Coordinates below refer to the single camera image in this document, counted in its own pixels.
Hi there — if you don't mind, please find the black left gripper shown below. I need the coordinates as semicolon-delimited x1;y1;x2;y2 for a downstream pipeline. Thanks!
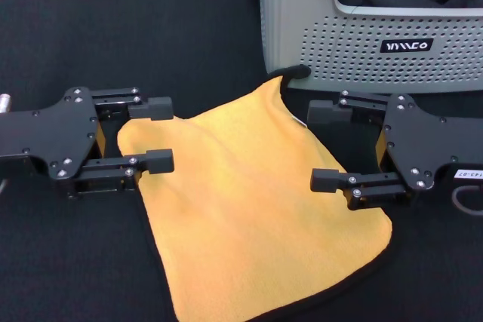
0;86;175;201

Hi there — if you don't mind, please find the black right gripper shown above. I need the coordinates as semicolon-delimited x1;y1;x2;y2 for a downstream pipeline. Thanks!
306;89;483;212

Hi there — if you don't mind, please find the grey perforated storage box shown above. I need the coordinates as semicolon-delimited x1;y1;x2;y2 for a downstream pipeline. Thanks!
251;0;483;94

